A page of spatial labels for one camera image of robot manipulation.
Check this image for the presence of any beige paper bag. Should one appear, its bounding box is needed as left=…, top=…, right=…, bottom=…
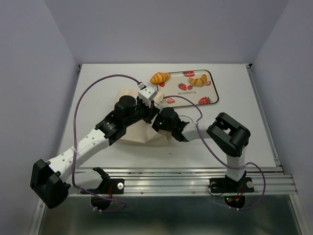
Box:
left=115, top=89, right=172, bottom=146

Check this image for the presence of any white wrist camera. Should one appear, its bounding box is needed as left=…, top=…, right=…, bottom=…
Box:
left=138, top=83, right=157, bottom=106
left=158, top=100, right=168, bottom=110

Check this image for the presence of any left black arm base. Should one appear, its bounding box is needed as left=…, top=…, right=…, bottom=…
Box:
left=88, top=178, right=127, bottom=213

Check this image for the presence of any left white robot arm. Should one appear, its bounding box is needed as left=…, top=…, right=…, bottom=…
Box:
left=30, top=95, right=160, bottom=209

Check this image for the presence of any strawberry print tray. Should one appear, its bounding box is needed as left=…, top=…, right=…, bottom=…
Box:
left=156, top=70, right=219, bottom=107

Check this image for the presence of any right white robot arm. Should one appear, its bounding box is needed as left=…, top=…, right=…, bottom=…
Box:
left=152, top=108, right=251, bottom=191

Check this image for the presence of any fake croissant bread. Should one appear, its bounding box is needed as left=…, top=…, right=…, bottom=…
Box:
left=150, top=72, right=171, bottom=84
left=188, top=74, right=207, bottom=87

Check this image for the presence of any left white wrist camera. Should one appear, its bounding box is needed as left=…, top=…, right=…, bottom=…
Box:
left=138, top=83, right=157, bottom=106

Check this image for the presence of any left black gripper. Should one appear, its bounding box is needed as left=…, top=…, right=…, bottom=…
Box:
left=124, top=97, right=159, bottom=127

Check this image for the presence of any aluminium mounting rail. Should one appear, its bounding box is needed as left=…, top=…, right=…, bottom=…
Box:
left=104, top=166, right=298, bottom=197

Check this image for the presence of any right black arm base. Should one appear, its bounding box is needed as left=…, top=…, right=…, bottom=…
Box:
left=207, top=176, right=254, bottom=209

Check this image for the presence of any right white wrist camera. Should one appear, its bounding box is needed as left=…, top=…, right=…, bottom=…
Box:
left=158, top=100, right=168, bottom=110

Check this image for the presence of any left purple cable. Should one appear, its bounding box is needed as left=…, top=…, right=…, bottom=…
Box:
left=71, top=74, right=145, bottom=212

